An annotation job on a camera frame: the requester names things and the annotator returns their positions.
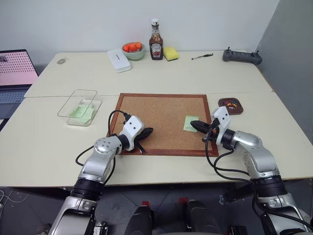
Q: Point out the orange carrot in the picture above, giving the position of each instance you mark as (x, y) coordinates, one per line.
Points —
(127, 47)
(138, 45)

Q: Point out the black pen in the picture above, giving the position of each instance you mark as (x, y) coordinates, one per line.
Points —
(201, 56)

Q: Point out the grey remote controller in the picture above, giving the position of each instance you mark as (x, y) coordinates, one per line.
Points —
(242, 56)

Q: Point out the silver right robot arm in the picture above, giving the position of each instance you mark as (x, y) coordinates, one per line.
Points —
(259, 156)

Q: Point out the clear plastic box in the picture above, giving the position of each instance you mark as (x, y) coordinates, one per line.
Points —
(80, 98)

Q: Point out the brown rounded tray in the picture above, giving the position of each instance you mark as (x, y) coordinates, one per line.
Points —
(232, 110)

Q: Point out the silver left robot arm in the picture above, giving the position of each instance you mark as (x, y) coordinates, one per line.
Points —
(96, 161)

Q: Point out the yellow sponge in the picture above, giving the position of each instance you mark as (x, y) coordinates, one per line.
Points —
(171, 54)

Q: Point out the stack of green sticky notes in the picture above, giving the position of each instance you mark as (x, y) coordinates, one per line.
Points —
(80, 113)

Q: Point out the white flat case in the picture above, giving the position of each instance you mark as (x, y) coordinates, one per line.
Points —
(119, 60)

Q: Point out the small grey round disc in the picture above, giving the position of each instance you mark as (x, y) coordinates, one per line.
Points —
(61, 61)

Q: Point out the dark rounded shape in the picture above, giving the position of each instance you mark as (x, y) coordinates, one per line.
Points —
(200, 218)
(140, 220)

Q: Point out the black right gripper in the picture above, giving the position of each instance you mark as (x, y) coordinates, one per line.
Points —
(213, 128)

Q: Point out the laptop with pink screen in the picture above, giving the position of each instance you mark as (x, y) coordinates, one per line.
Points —
(14, 73)

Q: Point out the red tape piece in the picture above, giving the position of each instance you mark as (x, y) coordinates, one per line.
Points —
(183, 200)
(145, 203)

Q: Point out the single green sticky note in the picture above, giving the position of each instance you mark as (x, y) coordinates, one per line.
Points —
(188, 122)

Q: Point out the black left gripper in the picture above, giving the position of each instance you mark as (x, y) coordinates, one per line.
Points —
(139, 137)

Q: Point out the pale green bowl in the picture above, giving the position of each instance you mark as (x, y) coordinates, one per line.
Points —
(134, 55)

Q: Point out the metal table bracket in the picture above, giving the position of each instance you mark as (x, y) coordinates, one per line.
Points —
(222, 198)

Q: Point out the cork board with brown frame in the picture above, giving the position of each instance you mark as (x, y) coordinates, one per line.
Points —
(163, 112)

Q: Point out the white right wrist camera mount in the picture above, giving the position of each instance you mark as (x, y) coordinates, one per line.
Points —
(223, 117)

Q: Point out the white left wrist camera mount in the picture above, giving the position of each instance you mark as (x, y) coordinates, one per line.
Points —
(132, 127)

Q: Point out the ketchup bottle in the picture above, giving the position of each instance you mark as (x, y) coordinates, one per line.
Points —
(156, 46)

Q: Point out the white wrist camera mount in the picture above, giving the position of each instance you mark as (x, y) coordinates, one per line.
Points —
(223, 117)
(132, 127)

